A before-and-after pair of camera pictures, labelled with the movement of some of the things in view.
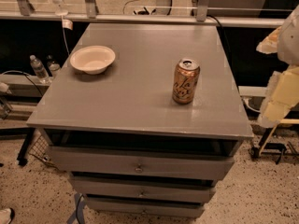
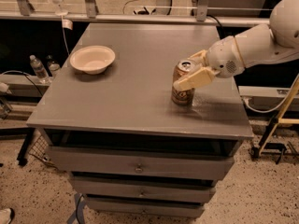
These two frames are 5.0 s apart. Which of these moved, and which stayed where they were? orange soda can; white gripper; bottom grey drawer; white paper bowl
Moved: white gripper
Stayed: bottom grey drawer; orange soda can; white paper bowl
